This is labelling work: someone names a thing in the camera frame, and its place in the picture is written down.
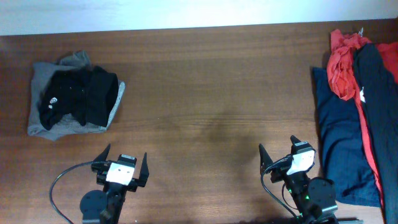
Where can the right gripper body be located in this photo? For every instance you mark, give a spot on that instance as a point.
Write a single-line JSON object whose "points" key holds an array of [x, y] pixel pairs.
{"points": [[280, 172]]}

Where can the blue garment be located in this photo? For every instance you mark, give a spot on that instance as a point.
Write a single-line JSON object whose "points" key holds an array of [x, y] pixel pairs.
{"points": [[342, 152]]}

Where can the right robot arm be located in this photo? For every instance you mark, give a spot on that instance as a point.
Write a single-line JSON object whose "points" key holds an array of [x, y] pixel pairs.
{"points": [[315, 199]]}

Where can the grey folded garment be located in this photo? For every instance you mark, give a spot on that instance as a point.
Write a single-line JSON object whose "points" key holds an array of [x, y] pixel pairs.
{"points": [[43, 72]]}

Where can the red garment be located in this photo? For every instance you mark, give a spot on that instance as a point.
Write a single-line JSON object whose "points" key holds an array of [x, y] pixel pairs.
{"points": [[342, 81]]}

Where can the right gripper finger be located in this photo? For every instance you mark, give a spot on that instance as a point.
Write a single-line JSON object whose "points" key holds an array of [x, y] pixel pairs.
{"points": [[265, 159], [294, 140]]}

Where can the dark green Nike t-shirt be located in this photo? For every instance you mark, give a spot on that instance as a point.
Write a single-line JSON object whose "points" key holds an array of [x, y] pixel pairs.
{"points": [[380, 108]]}

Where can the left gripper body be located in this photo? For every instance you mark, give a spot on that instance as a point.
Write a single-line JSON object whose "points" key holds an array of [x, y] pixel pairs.
{"points": [[100, 170]]}

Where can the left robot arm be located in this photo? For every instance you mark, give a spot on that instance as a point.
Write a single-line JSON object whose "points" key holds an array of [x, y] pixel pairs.
{"points": [[104, 206]]}

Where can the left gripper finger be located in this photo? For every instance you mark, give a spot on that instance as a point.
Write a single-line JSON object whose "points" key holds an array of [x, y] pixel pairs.
{"points": [[144, 172], [103, 155]]}

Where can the black folded garment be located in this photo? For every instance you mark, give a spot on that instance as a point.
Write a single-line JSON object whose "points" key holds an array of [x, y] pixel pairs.
{"points": [[88, 95]]}

